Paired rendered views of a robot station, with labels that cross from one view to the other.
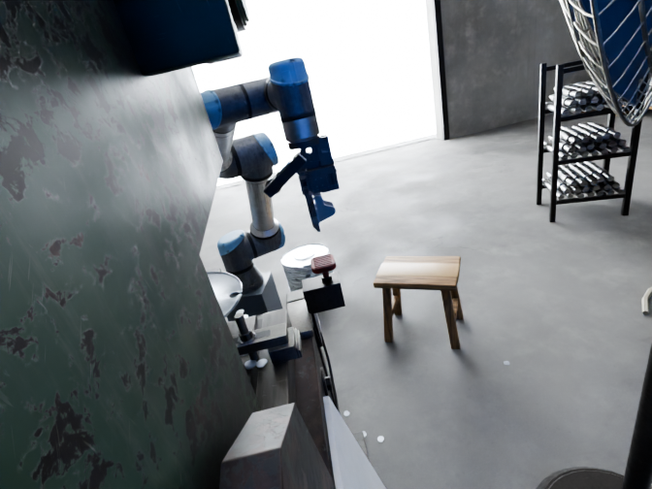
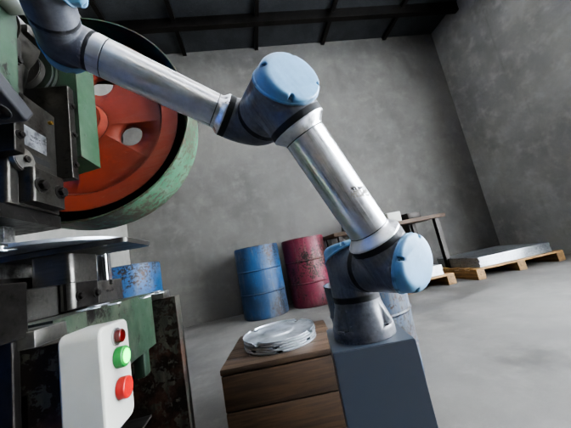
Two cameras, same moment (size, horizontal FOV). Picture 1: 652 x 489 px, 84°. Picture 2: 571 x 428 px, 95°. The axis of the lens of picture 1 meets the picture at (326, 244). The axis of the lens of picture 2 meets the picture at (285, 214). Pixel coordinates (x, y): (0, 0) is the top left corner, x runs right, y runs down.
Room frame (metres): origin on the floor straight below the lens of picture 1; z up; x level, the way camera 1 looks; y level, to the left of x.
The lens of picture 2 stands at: (1.13, -0.31, 0.67)
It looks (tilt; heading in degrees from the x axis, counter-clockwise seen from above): 9 degrees up; 83
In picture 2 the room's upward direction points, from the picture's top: 11 degrees counter-clockwise
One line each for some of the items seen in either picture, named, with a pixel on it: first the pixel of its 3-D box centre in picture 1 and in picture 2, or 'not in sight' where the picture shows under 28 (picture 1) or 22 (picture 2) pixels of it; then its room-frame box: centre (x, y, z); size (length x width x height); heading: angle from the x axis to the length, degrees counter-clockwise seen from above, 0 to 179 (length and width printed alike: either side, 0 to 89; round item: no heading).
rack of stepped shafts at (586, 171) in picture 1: (583, 138); not in sight; (2.20, -1.73, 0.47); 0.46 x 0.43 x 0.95; 161
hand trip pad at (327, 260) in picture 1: (325, 274); not in sight; (0.80, 0.02, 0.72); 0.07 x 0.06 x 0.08; 1
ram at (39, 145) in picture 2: not in sight; (14, 153); (0.60, 0.34, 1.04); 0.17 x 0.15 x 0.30; 1
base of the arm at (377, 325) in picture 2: (243, 275); (359, 312); (1.36, 0.36, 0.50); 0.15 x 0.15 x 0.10
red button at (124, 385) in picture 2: not in sight; (124, 386); (0.92, 0.11, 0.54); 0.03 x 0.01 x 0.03; 91
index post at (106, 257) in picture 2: not in sight; (104, 264); (0.69, 0.52, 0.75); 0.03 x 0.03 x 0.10; 1
